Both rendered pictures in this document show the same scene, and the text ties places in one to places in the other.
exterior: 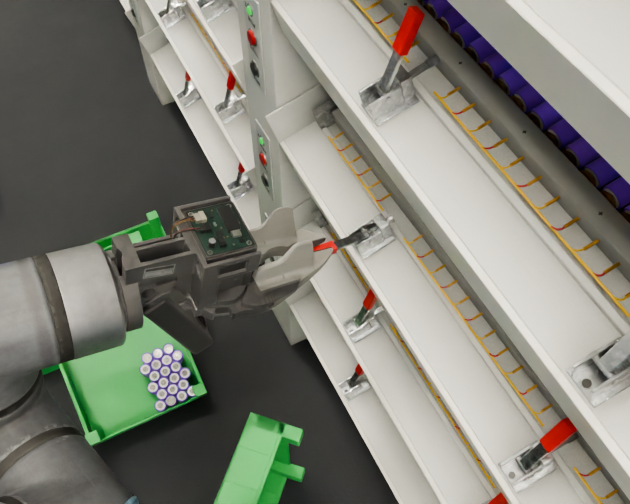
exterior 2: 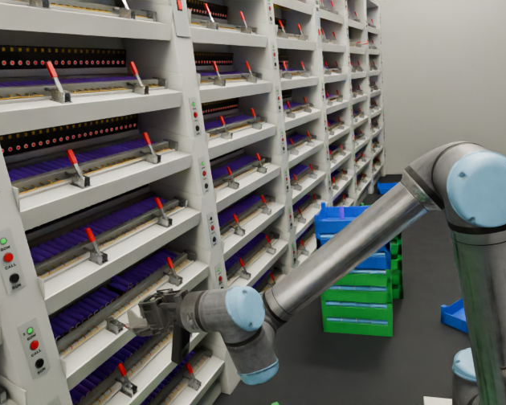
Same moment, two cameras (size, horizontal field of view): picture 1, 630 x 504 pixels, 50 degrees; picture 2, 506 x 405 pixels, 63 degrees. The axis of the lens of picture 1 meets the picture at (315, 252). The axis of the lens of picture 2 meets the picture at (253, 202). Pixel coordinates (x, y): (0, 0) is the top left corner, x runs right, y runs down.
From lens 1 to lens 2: 1.16 m
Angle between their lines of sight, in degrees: 95
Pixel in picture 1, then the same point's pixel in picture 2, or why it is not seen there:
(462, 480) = not seen: hidden behind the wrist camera
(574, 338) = (159, 227)
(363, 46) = (72, 270)
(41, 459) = not seen: hidden behind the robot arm
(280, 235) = (135, 322)
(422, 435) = (166, 357)
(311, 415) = not seen: outside the picture
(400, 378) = (147, 370)
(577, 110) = (141, 180)
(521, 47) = (130, 182)
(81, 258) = (190, 296)
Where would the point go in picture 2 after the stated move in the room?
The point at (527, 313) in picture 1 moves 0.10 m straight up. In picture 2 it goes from (157, 233) to (150, 200)
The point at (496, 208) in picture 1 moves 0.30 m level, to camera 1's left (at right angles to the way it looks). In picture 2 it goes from (131, 239) to (181, 269)
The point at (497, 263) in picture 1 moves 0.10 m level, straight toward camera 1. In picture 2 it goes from (146, 238) to (181, 231)
